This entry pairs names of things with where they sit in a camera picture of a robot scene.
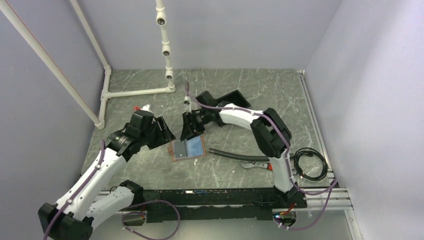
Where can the grey credit card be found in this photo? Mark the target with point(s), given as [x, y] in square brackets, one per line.
[179, 150]

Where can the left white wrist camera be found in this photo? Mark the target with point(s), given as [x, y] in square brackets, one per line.
[146, 108]

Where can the black plastic card tray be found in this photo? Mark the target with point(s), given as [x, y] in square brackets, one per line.
[235, 97]

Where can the brown leather card holder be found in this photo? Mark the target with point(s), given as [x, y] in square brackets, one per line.
[196, 148]

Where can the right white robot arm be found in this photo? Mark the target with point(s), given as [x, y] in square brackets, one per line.
[271, 134]

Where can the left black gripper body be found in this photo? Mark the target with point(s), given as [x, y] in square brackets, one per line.
[150, 137]

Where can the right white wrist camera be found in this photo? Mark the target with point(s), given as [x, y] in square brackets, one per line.
[188, 104]

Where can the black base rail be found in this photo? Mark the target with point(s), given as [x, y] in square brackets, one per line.
[212, 204]

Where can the aluminium frame rail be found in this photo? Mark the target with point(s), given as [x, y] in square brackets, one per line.
[322, 148]

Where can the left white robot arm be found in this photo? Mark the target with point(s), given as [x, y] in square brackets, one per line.
[76, 214]

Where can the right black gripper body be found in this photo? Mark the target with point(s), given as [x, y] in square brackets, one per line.
[200, 118]

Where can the red handled pruning shears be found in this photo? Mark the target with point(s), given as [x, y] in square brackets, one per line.
[254, 164]

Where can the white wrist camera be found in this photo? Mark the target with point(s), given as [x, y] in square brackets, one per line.
[188, 104]
[146, 108]

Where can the white pvc pipe frame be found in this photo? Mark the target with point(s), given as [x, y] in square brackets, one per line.
[50, 74]

